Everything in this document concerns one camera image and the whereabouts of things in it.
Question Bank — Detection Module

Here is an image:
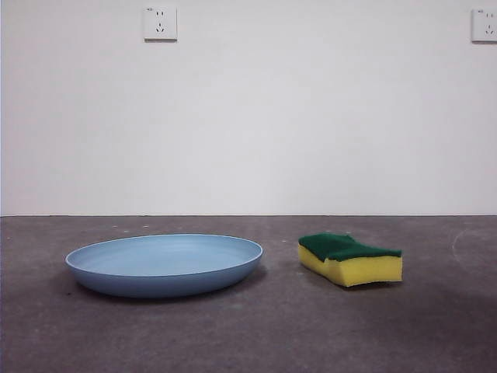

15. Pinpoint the white wall power socket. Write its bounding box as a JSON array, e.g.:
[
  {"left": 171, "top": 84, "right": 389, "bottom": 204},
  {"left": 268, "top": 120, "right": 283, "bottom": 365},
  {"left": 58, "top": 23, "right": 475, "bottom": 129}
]
[
  {"left": 144, "top": 5, "right": 179, "bottom": 43},
  {"left": 471, "top": 8, "right": 497, "bottom": 44}
]

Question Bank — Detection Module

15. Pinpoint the light blue round plate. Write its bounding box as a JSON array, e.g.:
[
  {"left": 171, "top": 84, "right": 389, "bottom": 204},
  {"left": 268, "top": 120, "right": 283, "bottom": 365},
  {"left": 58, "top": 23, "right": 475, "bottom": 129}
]
[{"left": 64, "top": 232, "right": 266, "bottom": 299}]

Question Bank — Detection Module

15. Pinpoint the yellow sponge with green scourer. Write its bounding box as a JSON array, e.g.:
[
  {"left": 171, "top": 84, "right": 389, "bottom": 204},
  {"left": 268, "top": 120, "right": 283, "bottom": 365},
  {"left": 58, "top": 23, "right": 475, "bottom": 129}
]
[{"left": 297, "top": 232, "right": 404, "bottom": 289}]

